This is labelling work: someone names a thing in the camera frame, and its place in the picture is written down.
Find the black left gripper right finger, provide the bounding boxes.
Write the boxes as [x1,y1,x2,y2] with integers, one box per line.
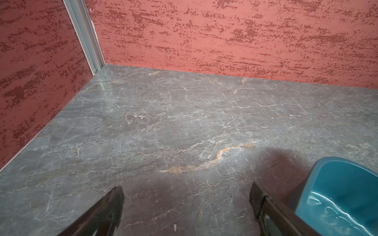
[249,182,319,236]

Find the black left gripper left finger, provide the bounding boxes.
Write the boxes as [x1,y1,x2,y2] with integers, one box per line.
[59,186,125,236]

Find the teal plastic storage box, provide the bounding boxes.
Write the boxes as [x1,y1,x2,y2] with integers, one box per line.
[290,157,378,236]

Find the aluminium corner post left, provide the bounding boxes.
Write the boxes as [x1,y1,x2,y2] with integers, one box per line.
[63,0,106,75]

